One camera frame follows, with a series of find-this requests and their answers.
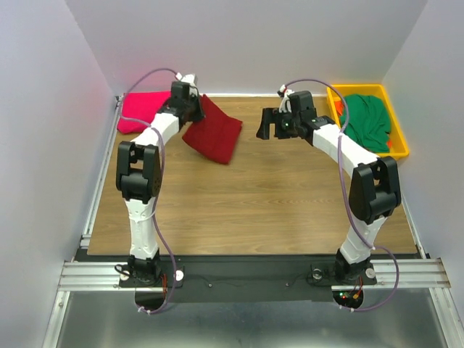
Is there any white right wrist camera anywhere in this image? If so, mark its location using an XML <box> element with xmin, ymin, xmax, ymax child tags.
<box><xmin>277</xmin><ymin>84</ymin><xmax>294</xmax><ymax>113</ymax></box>

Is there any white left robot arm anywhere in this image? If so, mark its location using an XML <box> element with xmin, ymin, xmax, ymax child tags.
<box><xmin>116</xmin><ymin>78</ymin><xmax>204</xmax><ymax>286</ymax></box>

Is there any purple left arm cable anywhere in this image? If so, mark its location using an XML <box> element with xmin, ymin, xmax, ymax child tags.
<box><xmin>126</xmin><ymin>67</ymin><xmax>182</xmax><ymax>315</ymax></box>

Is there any dark red t shirt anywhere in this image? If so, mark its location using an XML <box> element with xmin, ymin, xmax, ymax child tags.
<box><xmin>182</xmin><ymin>94</ymin><xmax>243</xmax><ymax>165</ymax></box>

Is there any folded pink t shirt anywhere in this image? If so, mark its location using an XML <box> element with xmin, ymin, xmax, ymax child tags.
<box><xmin>117</xmin><ymin>91</ymin><xmax>170</xmax><ymax>134</ymax></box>

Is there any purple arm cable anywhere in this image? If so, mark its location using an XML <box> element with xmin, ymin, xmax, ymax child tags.
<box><xmin>281</xmin><ymin>78</ymin><xmax>399</xmax><ymax>313</ymax></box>
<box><xmin>126</xmin><ymin>67</ymin><xmax>182</xmax><ymax>315</ymax></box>

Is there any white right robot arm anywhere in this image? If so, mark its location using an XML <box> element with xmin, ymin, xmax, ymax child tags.
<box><xmin>256</xmin><ymin>87</ymin><xmax>401</xmax><ymax>283</ymax></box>

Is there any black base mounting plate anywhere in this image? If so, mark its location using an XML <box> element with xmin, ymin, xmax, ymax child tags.
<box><xmin>115</xmin><ymin>254</ymin><xmax>377</xmax><ymax>313</ymax></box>

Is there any aluminium frame rail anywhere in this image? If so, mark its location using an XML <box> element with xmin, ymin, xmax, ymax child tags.
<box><xmin>59</xmin><ymin>259</ymin><xmax>450</xmax><ymax>291</ymax></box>

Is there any yellow plastic bin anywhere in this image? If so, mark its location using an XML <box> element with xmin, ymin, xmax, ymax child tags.
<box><xmin>326</xmin><ymin>83</ymin><xmax>410</xmax><ymax>160</ymax></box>

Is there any orange t shirt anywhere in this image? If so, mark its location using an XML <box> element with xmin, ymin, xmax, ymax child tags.
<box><xmin>334</xmin><ymin>101</ymin><xmax>344</xmax><ymax>115</ymax></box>

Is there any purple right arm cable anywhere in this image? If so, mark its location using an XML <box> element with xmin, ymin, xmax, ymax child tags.
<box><xmin>281</xmin><ymin>78</ymin><xmax>399</xmax><ymax>313</ymax></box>

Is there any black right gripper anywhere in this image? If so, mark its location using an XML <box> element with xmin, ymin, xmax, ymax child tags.
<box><xmin>254</xmin><ymin>107</ymin><xmax>300</xmax><ymax>140</ymax></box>

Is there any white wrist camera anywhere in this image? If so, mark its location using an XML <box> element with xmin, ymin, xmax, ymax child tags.
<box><xmin>175</xmin><ymin>72</ymin><xmax>199</xmax><ymax>96</ymax></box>
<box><xmin>277</xmin><ymin>84</ymin><xmax>294</xmax><ymax>113</ymax></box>

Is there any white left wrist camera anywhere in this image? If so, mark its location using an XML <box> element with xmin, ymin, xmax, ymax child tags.
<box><xmin>175</xmin><ymin>72</ymin><xmax>199</xmax><ymax>96</ymax></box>

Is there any green t shirt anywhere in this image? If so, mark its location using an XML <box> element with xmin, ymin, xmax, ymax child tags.
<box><xmin>339</xmin><ymin>94</ymin><xmax>392</xmax><ymax>153</ymax></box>

